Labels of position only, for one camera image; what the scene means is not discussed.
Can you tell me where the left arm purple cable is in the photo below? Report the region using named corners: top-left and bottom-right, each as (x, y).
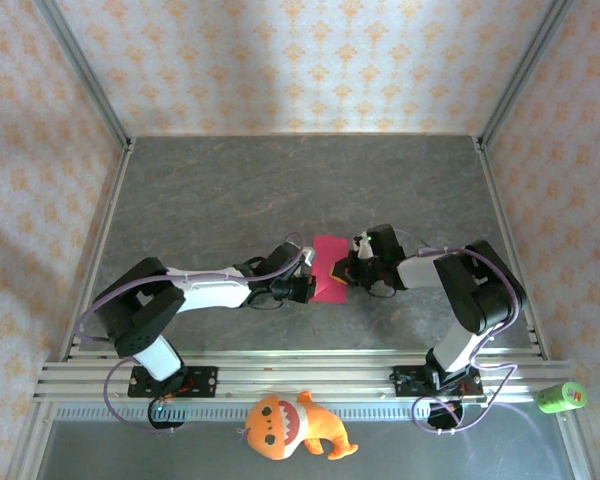
top-left (77, 232), bottom-right (306, 436)

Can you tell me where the slotted grey cable duct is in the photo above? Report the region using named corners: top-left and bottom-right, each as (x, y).
top-left (54, 402), bottom-right (556, 422)

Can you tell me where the orange shark plush toy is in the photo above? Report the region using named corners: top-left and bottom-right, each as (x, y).
top-left (237, 389), bottom-right (360, 462)

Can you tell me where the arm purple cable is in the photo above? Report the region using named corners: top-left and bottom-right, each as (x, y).
top-left (394, 227), bottom-right (526, 435)
top-left (77, 232), bottom-right (306, 436)

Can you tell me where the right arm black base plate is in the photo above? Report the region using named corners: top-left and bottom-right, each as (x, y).
top-left (392, 364), bottom-right (484, 401)

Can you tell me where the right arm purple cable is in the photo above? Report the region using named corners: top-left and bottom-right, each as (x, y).
top-left (394, 227), bottom-right (526, 435)

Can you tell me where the aluminium side rail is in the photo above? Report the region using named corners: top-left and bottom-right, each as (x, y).
top-left (62, 139), bottom-right (136, 361)
top-left (472, 137), bottom-right (551, 361)

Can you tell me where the aluminium rail beam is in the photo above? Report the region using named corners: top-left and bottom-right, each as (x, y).
top-left (32, 349), bottom-right (574, 404)

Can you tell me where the aluminium corner post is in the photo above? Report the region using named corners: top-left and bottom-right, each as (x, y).
top-left (479, 0), bottom-right (576, 151)
top-left (32, 0), bottom-right (134, 151)

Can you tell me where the pink paper sheet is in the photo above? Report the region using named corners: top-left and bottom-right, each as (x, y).
top-left (309, 235), bottom-right (350, 305)

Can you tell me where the green cylindrical can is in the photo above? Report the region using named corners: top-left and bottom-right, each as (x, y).
top-left (537, 381), bottom-right (589, 415)

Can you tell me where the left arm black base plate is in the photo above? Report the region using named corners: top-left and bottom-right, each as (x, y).
top-left (128, 366), bottom-right (219, 399)

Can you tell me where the black round cable hub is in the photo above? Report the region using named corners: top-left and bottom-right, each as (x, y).
top-left (147, 398), bottom-right (189, 434)
top-left (427, 398), bottom-right (465, 432)

